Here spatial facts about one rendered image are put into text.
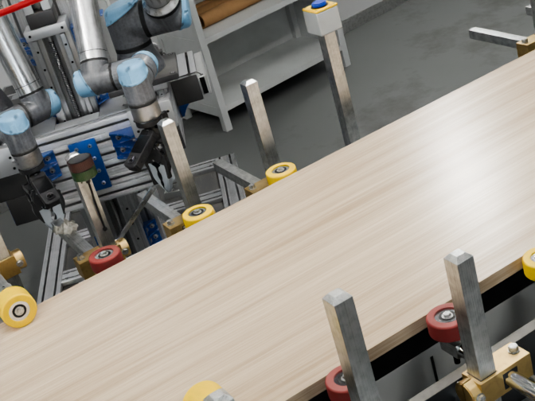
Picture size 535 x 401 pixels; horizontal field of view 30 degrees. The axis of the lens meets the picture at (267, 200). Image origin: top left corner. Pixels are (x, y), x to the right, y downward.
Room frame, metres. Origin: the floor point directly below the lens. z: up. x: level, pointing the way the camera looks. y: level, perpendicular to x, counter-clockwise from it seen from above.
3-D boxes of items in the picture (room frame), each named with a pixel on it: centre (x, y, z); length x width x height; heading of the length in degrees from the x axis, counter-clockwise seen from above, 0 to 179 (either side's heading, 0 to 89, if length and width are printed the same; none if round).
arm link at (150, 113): (2.44, 0.24, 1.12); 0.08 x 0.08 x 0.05
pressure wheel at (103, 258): (2.15, 0.41, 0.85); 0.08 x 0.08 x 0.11
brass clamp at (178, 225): (2.35, 0.21, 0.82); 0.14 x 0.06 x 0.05; 113
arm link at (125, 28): (3.04, 0.25, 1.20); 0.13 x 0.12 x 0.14; 80
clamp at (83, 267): (2.25, 0.44, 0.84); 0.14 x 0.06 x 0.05; 113
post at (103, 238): (2.26, 0.42, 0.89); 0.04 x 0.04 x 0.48; 23
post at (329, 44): (2.57, -0.28, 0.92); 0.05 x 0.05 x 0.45; 23
